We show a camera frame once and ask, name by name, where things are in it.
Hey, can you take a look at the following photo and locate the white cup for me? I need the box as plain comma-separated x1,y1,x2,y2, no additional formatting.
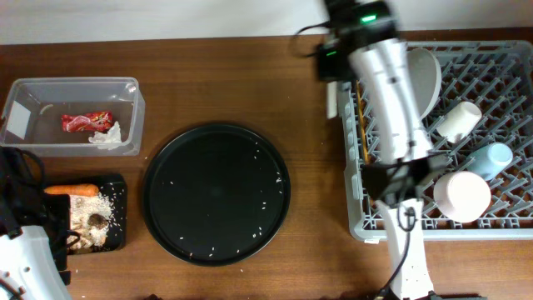
436,102,482,143

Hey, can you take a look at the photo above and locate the red snack wrapper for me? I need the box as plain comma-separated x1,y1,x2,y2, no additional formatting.
61,111,113,133

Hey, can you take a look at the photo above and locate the clear plastic bin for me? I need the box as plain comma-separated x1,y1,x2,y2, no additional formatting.
1,77,146,157

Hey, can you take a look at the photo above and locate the wooden chopstick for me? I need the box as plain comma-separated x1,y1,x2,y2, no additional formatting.
356,81,370,164

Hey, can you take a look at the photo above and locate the pile of rice and shells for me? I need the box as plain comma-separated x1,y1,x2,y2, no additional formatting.
67,194,113,252

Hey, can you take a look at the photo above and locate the white tissue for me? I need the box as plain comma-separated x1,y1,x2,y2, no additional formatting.
88,122,122,150

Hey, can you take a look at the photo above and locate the black rectangular tray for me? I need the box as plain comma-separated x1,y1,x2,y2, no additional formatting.
49,174,127,255

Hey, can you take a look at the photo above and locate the light blue cup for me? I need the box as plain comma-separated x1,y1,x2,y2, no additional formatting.
466,142,513,181

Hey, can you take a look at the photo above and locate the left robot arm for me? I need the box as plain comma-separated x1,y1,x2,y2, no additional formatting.
1,147,71,299

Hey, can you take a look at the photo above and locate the grey dishwasher rack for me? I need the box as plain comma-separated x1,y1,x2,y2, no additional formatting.
336,41,532,243

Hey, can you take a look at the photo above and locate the brown food scrap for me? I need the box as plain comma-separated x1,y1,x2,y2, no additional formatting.
87,213,108,230

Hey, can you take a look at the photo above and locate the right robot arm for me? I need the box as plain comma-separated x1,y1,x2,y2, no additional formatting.
324,1,446,299

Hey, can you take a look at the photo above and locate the round black serving tray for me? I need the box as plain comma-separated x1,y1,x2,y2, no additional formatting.
142,123,291,267

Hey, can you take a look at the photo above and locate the white plastic fork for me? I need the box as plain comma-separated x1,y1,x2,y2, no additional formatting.
326,82,337,119

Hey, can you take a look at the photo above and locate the orange carrot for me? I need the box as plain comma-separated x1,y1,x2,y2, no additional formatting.
44,184,99,197

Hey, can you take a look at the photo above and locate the grey plate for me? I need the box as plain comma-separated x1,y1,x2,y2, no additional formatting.
407,48,441,119

